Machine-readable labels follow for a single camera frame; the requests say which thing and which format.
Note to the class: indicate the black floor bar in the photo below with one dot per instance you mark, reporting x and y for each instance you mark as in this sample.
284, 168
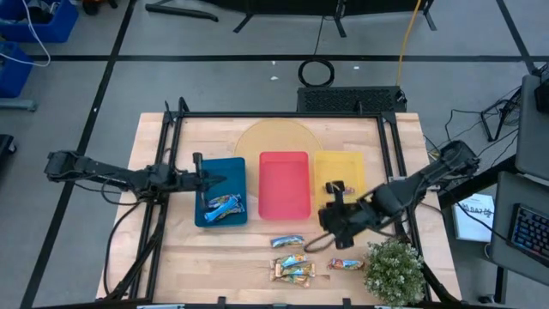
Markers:
180, 12

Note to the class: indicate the black desk beam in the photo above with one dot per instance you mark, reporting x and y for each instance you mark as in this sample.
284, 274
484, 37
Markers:
476, 182

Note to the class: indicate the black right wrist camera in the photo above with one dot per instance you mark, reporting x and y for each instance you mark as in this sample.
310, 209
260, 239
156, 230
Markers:
344, 241

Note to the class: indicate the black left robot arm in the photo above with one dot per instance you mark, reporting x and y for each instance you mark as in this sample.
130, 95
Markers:
107, 173

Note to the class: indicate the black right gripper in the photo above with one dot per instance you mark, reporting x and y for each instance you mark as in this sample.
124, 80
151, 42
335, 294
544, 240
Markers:
347, 219

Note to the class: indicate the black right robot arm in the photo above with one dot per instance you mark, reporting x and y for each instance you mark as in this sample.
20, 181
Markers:
429, 176

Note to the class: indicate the white printed paper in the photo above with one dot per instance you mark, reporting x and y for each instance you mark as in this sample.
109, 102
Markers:
472, 223

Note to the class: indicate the yellow plastic bin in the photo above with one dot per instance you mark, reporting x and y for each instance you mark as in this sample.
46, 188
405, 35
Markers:
339, 165

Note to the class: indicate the grey floor base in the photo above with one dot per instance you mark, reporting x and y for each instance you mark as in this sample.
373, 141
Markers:
17, 105

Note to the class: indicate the black floor stand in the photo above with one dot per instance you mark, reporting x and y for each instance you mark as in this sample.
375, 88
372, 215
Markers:
486, 126

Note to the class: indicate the red plastic bin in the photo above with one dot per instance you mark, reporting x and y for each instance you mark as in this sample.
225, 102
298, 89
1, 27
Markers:
285, 184

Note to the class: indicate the small green potted plant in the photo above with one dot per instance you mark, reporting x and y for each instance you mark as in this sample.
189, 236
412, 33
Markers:
392, 272

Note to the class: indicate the green and blue granola bar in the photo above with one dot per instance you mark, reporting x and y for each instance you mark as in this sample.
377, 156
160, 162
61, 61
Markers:
286, 241
221, 200

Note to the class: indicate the grey desk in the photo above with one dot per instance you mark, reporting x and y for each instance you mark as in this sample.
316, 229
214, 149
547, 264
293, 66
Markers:
532, 137
504, 223

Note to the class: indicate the blue plastic bin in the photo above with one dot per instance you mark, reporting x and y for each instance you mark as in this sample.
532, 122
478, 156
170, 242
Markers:
231, 171

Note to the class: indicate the black floor object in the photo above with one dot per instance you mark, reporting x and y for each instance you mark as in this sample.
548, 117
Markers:
5, 143

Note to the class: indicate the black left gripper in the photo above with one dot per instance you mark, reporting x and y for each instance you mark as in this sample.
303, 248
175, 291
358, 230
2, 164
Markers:
191, 180

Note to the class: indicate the black mesh computer case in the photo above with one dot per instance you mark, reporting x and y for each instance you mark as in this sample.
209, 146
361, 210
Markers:
351, 99

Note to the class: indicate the black partition panel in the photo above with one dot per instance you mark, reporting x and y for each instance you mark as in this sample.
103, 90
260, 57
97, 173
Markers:
300, 5

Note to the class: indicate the blue storage crate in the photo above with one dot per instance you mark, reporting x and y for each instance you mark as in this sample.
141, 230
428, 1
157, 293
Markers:
56, 30
13, 77

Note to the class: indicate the black metal rig frame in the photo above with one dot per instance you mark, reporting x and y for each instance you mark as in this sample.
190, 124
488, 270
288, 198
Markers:
279, 115

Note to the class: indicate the black desk device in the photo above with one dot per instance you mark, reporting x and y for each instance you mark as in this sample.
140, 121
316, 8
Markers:
544, 96

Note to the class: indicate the light blue granola bar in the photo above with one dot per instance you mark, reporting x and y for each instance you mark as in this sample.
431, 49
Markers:
236, 209
218, 211

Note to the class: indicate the black backlit keyboard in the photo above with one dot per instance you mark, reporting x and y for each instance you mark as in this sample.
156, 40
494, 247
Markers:
532, 232

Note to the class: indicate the red and orange granola bar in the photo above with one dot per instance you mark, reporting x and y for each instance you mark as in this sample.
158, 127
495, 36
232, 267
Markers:
345, 264

